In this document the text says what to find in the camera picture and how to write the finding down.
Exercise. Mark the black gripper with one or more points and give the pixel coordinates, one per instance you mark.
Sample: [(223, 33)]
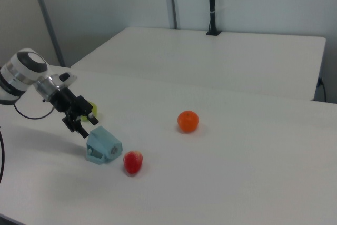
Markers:
[(64, 101)]

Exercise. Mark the light blue plastic mug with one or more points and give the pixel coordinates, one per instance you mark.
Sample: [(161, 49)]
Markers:
[(105, 144)]

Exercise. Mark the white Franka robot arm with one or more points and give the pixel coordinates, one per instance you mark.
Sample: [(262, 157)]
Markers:
[(23, 69)]

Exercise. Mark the green toy pear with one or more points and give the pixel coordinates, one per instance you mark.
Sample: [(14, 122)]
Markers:
[(94, 109)]

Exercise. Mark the red toy strawberry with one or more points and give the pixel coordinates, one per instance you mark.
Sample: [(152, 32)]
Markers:
[(133, 162)]

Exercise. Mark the orange toy mandarin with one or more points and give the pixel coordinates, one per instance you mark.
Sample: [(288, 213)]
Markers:
[(188, 121)]

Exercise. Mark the white side table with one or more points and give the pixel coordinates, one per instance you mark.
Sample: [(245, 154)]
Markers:
[(200, 59)]

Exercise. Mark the black pole with base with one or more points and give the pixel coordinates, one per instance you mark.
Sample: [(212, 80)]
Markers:
[(212, 3)]

